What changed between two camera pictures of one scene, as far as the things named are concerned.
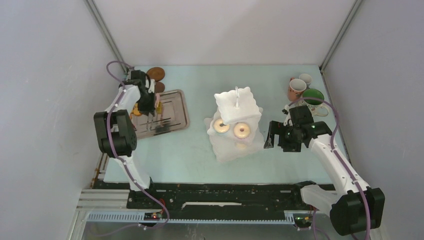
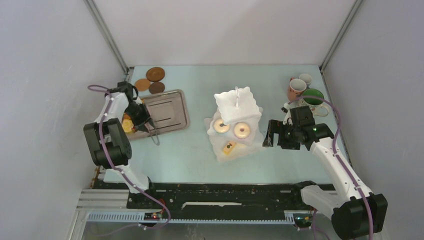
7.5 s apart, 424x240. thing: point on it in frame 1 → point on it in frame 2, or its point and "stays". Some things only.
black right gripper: [276, 127] stays
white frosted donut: [241, 130] stays
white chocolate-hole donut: [220, 127] stays
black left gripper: [150, 109] → [145, 117]
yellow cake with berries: [159, 108] → [228, 147]
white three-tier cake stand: [235, 129] stays
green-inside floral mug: [316, 106] stays
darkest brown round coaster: [159, 87] stays
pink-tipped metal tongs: [157, 96] → [147, 127]
